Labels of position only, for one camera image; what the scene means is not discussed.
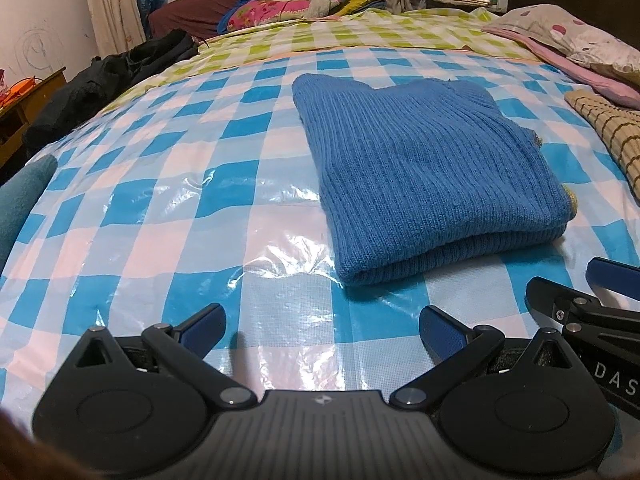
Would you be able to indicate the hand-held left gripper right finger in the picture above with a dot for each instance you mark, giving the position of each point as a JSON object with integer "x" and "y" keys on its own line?
{"x": 442, "y": 335}

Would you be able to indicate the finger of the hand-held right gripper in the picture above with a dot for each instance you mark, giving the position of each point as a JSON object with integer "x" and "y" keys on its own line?
{"x": 545, "y": 295}
{"x": 615, "y": 280}

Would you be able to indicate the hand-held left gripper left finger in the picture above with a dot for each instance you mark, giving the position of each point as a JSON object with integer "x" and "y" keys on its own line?
{"x": 205, "y": 327}

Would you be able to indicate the blue knitted sweater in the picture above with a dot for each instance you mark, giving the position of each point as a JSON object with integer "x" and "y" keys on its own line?
{"x": 425, "y": 170}

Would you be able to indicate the blue checked plastic bed cover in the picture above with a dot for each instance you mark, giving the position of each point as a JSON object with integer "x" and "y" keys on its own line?
{"x": 150, "y": 210}

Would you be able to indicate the beige checked cloth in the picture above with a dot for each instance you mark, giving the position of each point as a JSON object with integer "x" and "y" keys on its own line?
{"x": 615, "y": 130}

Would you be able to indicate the pink cloth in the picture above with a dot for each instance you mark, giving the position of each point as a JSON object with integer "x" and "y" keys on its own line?
{"x": 600, "y": 85}

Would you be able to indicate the teal cushion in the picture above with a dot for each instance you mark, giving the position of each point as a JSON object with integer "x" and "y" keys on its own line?
{"x": 25, "y": 195}

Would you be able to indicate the white polka dot pillow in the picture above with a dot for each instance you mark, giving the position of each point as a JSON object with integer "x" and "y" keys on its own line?
{"x": 590, "y": 35}

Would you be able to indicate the black jacket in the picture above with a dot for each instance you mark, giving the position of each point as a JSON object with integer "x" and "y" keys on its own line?
{"x": 100, "y": 80}

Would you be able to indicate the wooden cabinet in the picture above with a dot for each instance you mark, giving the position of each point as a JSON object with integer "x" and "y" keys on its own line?
{"x": 30, "y": 105}

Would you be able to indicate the green checked bed sheet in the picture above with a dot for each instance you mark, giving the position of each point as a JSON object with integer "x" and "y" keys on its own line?
{"x": 310, "y": 35}

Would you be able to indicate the pink floral quilt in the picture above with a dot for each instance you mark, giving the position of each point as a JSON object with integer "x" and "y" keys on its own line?
{"x": 265, "y": 10}

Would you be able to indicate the blue plastic bag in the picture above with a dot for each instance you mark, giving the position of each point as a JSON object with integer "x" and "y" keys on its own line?
{"x": 150, "y": 5}

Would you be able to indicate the yellow cloth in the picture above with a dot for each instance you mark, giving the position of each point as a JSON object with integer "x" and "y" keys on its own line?
{"x": 365, "y": 2}

